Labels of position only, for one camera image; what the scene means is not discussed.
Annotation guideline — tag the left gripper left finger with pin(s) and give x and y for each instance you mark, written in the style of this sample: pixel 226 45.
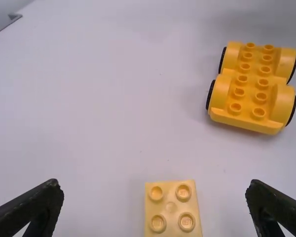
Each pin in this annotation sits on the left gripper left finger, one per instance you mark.
pixel 27 212

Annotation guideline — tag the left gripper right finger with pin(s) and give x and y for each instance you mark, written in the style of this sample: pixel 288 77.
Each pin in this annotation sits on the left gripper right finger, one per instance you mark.
pixel 276 212

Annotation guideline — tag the yellow toy brick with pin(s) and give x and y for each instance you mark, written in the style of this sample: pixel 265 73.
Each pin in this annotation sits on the yellow toy brick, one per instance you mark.
pixel 172 209

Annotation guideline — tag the yellow toy car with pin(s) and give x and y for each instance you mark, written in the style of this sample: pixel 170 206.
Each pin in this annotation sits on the yellow toy car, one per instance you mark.
pixel 251 93

